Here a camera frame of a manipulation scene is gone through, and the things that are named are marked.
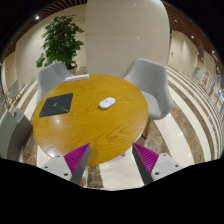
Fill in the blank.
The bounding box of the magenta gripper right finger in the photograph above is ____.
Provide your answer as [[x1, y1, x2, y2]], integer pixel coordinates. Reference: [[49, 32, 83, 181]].
[[132, 143, 182, 185]]

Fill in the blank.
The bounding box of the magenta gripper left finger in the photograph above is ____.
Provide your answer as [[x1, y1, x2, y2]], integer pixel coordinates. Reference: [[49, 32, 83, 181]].
[[42, 144, 91, 185]]

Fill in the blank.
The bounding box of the black mouse pad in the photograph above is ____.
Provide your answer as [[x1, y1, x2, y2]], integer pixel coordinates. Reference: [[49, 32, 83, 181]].
[[39, 93, 73, 117]]

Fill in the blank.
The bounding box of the white computer mouse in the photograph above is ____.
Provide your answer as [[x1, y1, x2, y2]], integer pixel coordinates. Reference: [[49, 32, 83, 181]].
[[99, 97, 116, 109]]

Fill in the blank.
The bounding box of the round wooden table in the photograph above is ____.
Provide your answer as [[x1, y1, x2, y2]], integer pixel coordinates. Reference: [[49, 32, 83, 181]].
[[33, 74, 148, 166]]

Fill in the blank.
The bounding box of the grey chair far left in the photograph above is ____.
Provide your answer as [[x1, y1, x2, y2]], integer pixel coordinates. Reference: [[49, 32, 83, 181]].
[[0, 108, 32, 161]]

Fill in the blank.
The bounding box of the grey chair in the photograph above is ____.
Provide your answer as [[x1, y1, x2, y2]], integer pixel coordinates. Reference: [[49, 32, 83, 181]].
[[36, 61, 72, 104], [124, 58, 174, 138], [0, 108, 32, 161]]

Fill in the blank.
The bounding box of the grey chair right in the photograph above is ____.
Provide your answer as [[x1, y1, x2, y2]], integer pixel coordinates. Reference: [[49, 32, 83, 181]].
[[124, 58, 174, 138]]

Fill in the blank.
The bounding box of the green potted plant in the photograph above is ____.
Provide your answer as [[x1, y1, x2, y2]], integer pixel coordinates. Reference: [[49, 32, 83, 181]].
[[36, 15, 84, 70]]

